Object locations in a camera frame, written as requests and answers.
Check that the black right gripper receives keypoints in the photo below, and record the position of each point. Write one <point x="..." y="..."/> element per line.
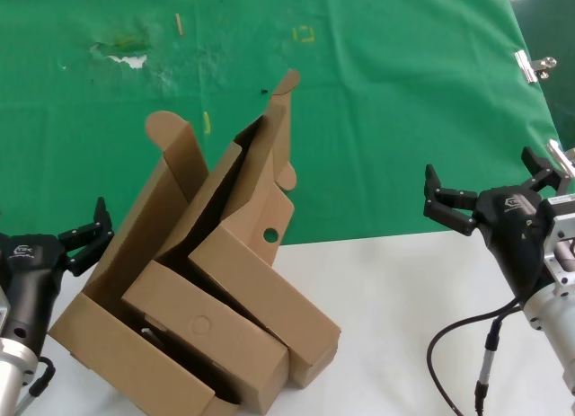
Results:
<point x="512" y="236"/>

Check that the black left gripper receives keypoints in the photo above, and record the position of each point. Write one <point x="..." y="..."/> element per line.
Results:
<point x="27" y="272"/>

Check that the large cardboard carton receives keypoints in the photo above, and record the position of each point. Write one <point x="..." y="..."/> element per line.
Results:
<point x="135" y="236"/>

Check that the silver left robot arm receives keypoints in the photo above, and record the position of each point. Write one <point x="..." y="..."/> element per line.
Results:
<point x="11" y="371"/>

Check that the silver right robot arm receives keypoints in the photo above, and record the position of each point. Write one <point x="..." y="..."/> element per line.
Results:
<point x="554" y="317"/>

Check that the small cardboard box embossed circle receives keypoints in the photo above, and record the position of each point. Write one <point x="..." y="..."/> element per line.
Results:
<point x="211" y="326"/>

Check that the small plain cardboard box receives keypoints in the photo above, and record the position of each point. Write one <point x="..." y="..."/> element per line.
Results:
<point x="269" y="281"/>

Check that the silver binder clip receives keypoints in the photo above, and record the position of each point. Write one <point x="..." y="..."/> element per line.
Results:
<point x="528" y="65"/>

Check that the green tablecloth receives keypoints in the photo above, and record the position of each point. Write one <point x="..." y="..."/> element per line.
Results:
<point x="382" y="119"/>

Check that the yellow tape strip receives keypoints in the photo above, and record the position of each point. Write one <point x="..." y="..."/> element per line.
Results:
<point x="207" y="122"/>

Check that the small wooden stick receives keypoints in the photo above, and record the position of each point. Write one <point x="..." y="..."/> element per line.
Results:
<point x="179" y="24"/>

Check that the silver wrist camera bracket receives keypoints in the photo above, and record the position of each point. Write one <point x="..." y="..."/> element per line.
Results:
<point x="559" y="236"/>

